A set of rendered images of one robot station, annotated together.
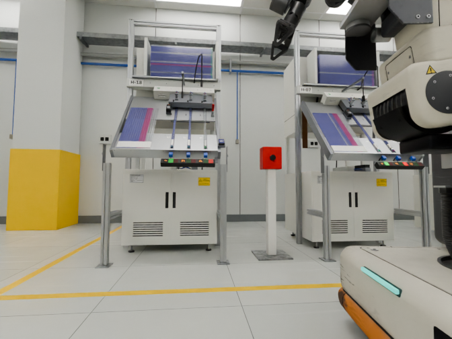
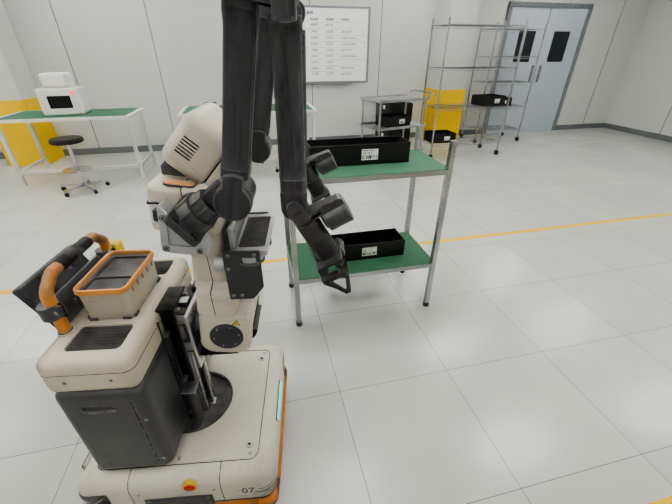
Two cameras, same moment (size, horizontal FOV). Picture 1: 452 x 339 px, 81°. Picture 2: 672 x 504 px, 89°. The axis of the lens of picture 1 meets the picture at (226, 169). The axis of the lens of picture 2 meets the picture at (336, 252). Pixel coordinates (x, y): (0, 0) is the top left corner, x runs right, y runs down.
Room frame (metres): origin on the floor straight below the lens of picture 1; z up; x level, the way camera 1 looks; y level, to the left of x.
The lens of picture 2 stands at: (1.67, -0.29, 1.51)
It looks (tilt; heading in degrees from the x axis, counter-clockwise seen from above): 31 degrees down; 173
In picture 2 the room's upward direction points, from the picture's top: straight up
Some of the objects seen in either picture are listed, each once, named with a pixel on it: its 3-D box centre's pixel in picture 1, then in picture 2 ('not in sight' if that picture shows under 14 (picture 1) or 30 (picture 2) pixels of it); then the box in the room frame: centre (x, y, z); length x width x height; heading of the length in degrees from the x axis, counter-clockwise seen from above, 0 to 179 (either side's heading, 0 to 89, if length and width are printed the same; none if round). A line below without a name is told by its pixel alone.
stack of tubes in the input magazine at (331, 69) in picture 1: (343, 73); not in sight; (2.35, -1.07, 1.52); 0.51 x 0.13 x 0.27; 96
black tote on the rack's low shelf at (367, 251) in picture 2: not in sight; (358, 245); (-0.24, 0.09, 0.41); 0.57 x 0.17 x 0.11; 96
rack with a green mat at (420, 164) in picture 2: not in sight; (358, 225); (-0.24, 0.09, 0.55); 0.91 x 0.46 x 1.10; 96
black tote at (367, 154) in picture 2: not in sight; (357, 151); (-0.29, 0.07, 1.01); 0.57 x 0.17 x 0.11; 96
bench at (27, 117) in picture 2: not in sight; (84, 145); (-3.38, -3.06, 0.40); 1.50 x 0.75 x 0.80; 96
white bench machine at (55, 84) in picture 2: not in sight; (62, 93); (-3.39, -3.11, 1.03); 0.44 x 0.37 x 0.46; 102
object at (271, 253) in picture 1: (270, 200); not in sight; (1.92, -0.33, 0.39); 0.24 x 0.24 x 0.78; 6
